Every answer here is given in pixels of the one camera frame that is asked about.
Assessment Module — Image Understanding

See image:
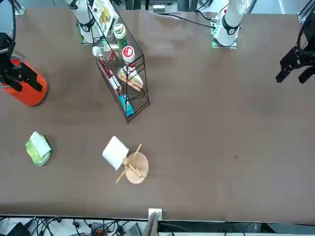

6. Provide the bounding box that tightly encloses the aluminium post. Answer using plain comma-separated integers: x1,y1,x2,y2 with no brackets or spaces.
142,212,159,236

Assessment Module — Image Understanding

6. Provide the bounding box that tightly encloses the green tissue pack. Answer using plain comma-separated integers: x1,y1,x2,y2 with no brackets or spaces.
25,131,52,167

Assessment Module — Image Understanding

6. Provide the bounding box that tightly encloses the orange bin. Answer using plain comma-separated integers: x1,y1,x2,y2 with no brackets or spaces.
0,51,48,108

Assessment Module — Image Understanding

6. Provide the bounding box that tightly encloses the wrapped sandwich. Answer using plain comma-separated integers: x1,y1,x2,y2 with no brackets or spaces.
117,67,145,92

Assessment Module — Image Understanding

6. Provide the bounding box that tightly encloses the white tissue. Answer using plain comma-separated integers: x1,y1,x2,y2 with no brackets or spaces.
29,131,52,158

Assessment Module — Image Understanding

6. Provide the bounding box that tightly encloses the black box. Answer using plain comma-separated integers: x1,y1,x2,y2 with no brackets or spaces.
6,222,29,236

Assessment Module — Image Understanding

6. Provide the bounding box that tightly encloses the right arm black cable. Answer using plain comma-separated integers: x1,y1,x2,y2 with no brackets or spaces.
9,0,17,50

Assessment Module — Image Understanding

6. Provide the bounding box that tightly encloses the black cable on table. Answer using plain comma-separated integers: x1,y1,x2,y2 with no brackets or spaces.
156,12,214,28

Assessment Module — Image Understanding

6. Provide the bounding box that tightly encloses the red black power strip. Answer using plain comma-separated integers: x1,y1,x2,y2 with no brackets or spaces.
90,222,110,236

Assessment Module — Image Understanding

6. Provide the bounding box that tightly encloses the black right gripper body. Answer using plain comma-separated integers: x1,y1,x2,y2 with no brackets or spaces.
0,33,16,61

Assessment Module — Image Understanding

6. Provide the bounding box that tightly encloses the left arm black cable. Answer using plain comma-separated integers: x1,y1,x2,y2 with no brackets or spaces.
296,16,311,54

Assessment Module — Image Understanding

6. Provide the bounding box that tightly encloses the wooden roll stand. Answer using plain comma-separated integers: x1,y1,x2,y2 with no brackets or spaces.
115,144,150,184

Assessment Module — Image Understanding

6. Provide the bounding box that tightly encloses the blue snack packet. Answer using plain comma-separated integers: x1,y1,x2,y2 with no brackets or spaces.
118,94,135,118

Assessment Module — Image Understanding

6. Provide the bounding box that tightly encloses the long red white box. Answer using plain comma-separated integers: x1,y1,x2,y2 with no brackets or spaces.
97,57,123,96

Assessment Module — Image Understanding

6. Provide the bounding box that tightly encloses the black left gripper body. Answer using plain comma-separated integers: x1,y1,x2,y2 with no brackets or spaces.
301,21,315,59

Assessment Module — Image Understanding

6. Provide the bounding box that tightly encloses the red label jar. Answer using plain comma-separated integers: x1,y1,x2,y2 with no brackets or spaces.
122,45,137,73

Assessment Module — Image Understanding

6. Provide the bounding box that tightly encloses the white cracker box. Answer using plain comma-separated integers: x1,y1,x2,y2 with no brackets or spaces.
92,0,120,32

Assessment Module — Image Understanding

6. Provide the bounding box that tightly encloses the amber clear packet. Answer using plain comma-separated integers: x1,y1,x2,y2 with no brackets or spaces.
107,48,123,61

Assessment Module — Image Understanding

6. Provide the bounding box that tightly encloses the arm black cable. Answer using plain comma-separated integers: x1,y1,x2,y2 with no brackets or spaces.
9,0,17,50
296,16,311,54

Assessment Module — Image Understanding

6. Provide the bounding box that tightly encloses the white table edge bracket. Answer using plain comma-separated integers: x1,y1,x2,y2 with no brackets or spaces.
148,208,163,220

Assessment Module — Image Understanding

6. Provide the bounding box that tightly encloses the green label jar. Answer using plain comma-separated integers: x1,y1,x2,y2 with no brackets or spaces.
113,23,128,50

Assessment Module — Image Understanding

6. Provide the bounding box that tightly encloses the black wire rack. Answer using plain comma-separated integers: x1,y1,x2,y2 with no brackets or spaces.
87,0,151,124

